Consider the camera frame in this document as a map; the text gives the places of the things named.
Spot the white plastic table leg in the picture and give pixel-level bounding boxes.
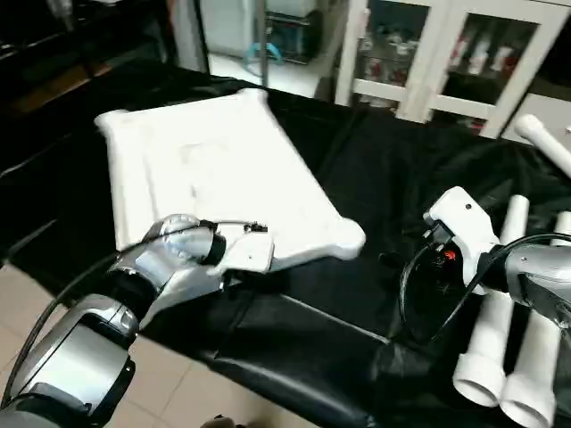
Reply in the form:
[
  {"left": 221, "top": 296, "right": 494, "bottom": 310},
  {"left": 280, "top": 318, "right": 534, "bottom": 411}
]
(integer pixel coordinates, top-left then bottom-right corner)
[
  {"left": 453, "top": 194, "right": 532, "bottom": 408},
  {"left": 500, "top": 210, "right": 571, "bottom": 428},
  {"left": 516, "top": 113, "right": 571, "bottom": 179}
]

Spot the white plastic table top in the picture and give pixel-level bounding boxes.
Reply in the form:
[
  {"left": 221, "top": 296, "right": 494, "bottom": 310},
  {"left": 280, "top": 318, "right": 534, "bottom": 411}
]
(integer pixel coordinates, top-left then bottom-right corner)
[{"left": 94, "top": 87, "right": 367, "bottom": 273}]

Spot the black work mat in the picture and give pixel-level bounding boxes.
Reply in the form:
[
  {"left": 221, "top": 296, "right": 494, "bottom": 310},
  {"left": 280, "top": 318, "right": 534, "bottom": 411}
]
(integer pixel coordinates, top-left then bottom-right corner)
[{"left": 0, "top": 58, "right": 571, "bottom": 428}]

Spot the white drawer unit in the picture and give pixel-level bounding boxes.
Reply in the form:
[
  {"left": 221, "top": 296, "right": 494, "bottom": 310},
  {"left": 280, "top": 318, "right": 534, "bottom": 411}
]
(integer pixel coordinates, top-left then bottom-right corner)
[{"left": 504, "top": 89, "right": 571, "bottom": 135}]

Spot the white glass door cabinet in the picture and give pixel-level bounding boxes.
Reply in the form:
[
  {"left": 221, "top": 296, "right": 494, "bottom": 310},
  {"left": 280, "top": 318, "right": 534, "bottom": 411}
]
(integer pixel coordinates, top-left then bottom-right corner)
[{"left": 335, "top": 0, "right": 571, "bottom": 135}]

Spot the teal plastic object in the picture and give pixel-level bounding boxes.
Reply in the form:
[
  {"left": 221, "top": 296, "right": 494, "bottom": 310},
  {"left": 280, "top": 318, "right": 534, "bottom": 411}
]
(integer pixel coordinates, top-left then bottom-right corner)
[{"left": 245, "top": 40, "right": 286, "bottom": 68}]

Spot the grey metal pole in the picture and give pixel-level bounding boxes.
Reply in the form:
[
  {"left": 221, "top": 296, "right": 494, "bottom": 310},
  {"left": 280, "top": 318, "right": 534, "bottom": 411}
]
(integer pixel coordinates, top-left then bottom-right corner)
[{"left": 254, "top": 0, "right": 269, "bottom": 90}]

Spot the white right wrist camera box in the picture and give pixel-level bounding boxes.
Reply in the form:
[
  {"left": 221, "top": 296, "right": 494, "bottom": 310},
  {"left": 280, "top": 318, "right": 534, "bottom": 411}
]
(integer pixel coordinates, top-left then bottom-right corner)
[{"left": 421, "top": 185, "right": 501, "bottom": 288}]

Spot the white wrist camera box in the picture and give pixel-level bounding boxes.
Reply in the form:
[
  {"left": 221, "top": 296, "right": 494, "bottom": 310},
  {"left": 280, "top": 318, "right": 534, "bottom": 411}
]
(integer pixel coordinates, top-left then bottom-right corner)
[
  {"left": 214, "top": 223, "right": 276, "bottom": 273},
  {"left": 421, "top": 185, "right": 501, "bottom": 288}
]

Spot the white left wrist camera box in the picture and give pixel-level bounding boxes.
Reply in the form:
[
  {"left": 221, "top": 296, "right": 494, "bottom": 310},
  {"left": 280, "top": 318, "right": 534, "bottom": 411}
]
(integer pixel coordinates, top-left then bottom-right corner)
[{"left": 214, "top": 223, "right": 276, "bottom": 273}]

